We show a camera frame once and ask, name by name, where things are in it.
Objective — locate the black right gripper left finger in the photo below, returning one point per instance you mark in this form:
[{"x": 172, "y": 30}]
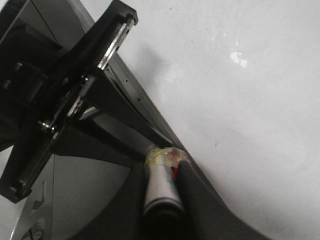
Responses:
[{"x": 122, "y": 218}]

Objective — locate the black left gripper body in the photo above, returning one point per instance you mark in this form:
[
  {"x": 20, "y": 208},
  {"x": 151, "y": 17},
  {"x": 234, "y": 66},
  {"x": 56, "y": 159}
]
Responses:
[{"x": 44, "y": 57}]

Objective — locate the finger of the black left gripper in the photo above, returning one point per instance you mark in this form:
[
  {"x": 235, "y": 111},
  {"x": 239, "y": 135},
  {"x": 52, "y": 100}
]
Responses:
[
  {"x": 86, "y": 139},
  {"x": 104, "y": 95}
]

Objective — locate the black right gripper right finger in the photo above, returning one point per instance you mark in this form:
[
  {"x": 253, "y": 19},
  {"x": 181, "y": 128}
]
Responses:
[{"x": 209, "y": 217}]

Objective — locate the white whiteboard marker pen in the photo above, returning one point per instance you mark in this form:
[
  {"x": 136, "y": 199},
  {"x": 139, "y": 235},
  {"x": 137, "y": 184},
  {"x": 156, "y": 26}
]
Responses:
[{"x": 162, "y": 200}]

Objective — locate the white whiteboard with metal frame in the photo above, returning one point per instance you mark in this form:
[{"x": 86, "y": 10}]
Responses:
[{"x": 238, "y": 81}]

